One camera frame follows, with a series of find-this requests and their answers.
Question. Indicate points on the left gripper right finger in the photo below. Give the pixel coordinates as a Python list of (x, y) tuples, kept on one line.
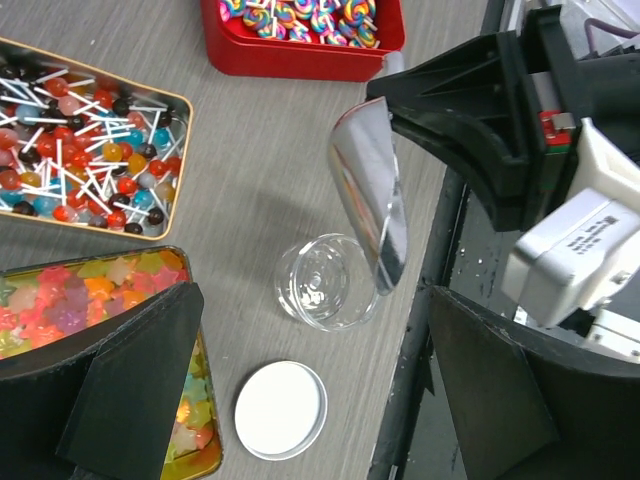
[(529, 406)]

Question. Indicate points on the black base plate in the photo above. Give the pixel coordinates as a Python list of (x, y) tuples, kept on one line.
[(549, 144)]

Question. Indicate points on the metal scoop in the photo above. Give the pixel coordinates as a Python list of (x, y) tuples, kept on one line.
[(362, 158)]

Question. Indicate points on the gold tin of ball lollipops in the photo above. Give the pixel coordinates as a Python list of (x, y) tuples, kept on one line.
[(86, 149)]

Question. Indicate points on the gold tin of gummy candies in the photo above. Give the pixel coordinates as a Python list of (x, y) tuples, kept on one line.
[(47, 303)]

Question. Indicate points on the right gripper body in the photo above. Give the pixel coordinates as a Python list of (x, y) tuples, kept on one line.
[(548, 92)]

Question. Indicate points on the clear plastic jar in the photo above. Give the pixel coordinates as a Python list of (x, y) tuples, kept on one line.
[(326, 283)]

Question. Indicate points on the white jar lid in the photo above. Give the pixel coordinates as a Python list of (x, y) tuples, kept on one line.
[(280, 410)]

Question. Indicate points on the red tin of swirl lollipops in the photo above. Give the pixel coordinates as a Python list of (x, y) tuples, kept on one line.
[(234, 50)]

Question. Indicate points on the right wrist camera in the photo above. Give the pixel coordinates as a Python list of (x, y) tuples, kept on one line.
[(564, 272)]

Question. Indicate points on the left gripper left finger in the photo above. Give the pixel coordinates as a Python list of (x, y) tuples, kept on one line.
[(101, 404)]

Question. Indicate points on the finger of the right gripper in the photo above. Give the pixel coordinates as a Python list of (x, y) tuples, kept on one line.
[(461, 105), (504, 184)]

